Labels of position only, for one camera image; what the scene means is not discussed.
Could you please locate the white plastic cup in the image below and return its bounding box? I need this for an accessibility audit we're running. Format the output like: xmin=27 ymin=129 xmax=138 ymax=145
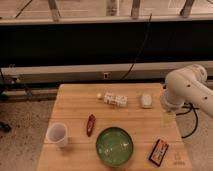
xmin=46 ymin=122 xmax=68 ymax=148

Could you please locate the long metal rail beam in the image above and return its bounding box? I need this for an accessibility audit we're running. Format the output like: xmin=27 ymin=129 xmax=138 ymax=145
xmin=0 ymin=60 xmax=213 ymax=84

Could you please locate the clear plastic bottle white cap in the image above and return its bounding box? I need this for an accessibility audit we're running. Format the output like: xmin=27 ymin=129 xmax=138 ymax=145
xmin=97 ymin=92 xmax=128 ymax=107

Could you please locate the white soap bar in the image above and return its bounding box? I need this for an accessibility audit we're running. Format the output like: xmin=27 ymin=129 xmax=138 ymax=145
xmin=141 ymin=93 xmax=152 ymax=109

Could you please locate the black orange snack packet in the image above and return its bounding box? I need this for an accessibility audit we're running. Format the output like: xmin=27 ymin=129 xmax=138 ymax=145
xmin=149 ymin=139 xmax=169 ymax=167

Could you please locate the black cable on wall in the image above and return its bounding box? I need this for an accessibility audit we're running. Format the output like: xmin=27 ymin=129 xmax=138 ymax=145
xmin=120 ymin=13 xmax=153 ymax=81

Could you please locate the green ceramic bowl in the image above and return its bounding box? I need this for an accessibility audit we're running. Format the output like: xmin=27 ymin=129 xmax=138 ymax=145
xmin=96 ymin=127 xmax=134 ymax=168

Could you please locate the black cable on floor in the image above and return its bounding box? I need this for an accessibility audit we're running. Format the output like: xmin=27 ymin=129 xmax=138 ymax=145
xmin=175 ymin=102 xmax=200 ymax=139

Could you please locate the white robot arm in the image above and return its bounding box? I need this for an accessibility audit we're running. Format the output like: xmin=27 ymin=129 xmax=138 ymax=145
xmin=160 ymin=64 xmax=213 ymax=118

